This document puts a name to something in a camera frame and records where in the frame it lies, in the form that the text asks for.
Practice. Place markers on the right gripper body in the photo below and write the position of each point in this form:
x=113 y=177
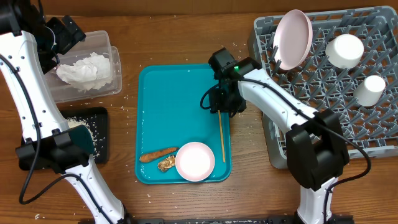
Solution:
x=227 y=101

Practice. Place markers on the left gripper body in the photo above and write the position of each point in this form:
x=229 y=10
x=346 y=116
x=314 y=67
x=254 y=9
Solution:
x=65 y=40

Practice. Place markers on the wooden chopstick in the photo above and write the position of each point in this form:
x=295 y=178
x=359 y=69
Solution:
x=221 y=136

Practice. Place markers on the white tissue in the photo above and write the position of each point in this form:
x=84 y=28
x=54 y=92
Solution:
x=92 y=72

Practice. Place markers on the small pink bowl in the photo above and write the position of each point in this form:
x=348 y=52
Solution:
x=195 y=161

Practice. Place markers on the large white plate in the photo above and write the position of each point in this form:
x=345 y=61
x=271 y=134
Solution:
x=293 y=36

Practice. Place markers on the pale green bowl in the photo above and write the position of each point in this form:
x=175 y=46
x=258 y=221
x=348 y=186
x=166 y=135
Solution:
x=345 y=51

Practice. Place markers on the white plastic cup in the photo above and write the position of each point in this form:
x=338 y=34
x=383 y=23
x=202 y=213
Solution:
x=370 y=90

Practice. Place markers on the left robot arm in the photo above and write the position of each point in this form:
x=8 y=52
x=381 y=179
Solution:
x=30 y=47

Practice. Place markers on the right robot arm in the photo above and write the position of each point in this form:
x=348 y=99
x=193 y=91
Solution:
x=316 y=152

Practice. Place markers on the clear plastic waste bin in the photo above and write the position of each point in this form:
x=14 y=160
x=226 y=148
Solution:
x=97 y=42

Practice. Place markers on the grey dishwasher rack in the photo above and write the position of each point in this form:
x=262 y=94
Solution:
x=317 y=83

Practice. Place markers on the teal plastic serving tray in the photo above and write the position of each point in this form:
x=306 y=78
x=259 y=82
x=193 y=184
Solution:
x=169 y=114

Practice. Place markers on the golden crumpled food scrap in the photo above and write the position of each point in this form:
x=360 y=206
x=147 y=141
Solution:
x=167 y=163

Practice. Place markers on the black plastic tray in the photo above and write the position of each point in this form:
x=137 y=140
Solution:
x=96 y=121

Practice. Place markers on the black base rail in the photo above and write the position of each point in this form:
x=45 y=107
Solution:
x=217 y=221

